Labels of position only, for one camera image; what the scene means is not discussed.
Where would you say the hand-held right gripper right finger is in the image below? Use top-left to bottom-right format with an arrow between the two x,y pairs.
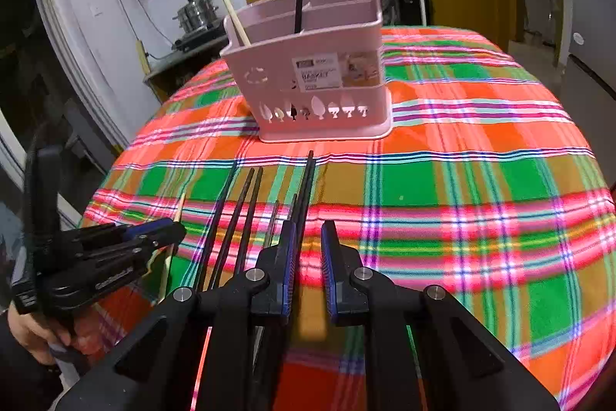
321,220 -> 561,411

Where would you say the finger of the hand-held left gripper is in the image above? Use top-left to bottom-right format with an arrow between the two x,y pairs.
58,220 -> 187,258
48,247 -> 150,302

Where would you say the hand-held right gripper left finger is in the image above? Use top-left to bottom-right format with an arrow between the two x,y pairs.
57,221 -> 298,411

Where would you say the wooden chopstick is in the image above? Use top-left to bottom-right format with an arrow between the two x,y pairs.
159,192 -> 187,301
214,0 -> 252,48

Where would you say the grey metal chopstick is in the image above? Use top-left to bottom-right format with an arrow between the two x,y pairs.
262,199 -> 281,252

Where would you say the translucent chopstick holder box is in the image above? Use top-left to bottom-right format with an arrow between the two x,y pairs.
220,0 -> 394,144

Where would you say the person's left forearm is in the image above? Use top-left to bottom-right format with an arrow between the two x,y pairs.
0,324 -> 65,411

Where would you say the person's left hand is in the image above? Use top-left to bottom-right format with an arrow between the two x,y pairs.
7,306 -> 104,368

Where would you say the plaid tablecloth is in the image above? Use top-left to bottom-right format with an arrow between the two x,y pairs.
79,25 -> 616,411

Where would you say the low metal counter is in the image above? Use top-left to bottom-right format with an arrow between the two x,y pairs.
143,36 -> 229,104

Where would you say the yellow power strip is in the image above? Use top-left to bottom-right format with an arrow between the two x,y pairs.
136,39 -> 150,78

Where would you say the gas stove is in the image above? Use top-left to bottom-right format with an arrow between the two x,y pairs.
172,26 -> 228,53

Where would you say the steel steamer pot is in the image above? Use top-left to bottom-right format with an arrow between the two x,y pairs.
173,0 -> 221,34

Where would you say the grey refrigerator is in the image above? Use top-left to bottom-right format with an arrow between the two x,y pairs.
553,18 -> 616,101

